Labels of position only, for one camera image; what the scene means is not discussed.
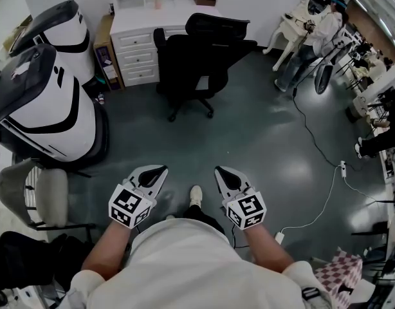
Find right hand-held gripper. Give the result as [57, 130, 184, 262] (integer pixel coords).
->
[214, 165, 268, 231]

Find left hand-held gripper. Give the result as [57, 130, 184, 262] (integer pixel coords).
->
[107, 164, 169, 229]

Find black office chair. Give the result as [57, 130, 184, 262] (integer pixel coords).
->
[152, 12, 259, 123]

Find person's left forearm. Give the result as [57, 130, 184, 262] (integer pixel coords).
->
[81, 219, 134, 281]

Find person's right forearm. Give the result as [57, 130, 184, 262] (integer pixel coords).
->
[242, 227, 295, 274]

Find beige padded chair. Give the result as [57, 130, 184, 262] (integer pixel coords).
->
[0, 158, 97, 234]

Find black mesh chair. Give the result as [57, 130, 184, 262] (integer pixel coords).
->
[0, 230, 89, 291]

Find white drawer desk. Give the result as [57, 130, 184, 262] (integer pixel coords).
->
[109, 0, 224, 88]

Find person's right white shoe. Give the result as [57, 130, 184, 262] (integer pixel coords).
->
[189, 185, 203, 208]

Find person's black trousers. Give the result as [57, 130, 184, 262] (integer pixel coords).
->
[183, 204, 226, 236]

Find person's white shirt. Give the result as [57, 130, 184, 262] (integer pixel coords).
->
[67, 219, 335, 309]

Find white and black robot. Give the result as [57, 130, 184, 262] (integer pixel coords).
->
[0, 43, 110, 167]
[9, 0, 95, 86]

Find pink checkered box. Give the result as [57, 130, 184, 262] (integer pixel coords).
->
[314, 249, 363, 309]

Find cardboard box with purple side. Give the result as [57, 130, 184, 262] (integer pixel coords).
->
[93, 14, 125, 92]

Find grey oval device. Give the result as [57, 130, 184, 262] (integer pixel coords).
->
[315, 64, 333, 95]

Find white storage shelf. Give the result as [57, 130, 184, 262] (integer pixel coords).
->
[379, 85, 395, 185]

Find white dressing table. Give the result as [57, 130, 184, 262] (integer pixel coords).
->
[262, 0, 336, 72]

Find white power cable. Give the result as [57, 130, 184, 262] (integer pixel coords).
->
[344, 175, 394, 205]
[280, 165, 344, 234]

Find black floor cable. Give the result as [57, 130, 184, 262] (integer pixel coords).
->
[292, 87, 358, 173]

